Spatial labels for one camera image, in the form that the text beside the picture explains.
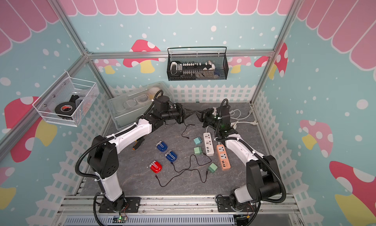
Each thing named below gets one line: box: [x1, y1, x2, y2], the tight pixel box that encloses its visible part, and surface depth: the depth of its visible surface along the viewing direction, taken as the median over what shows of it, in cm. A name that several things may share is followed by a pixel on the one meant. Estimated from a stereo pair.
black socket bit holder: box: [170, 60, 216, 78], surface depth 90 cm
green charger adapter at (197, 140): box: [193, 136, 203, 146], surface depth 98 cm
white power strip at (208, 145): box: [203, 132, 215, 157], surface depth 96 cm
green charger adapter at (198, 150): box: [193, 146, 203, 155], surface depth 94 cm
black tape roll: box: [54, 101, 76, 116], surface depth 70 cm
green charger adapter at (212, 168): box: [208, 162, 218, 173], surface depth 87 cm
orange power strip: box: [216, 144, 232, 171], surface depth 89 cm
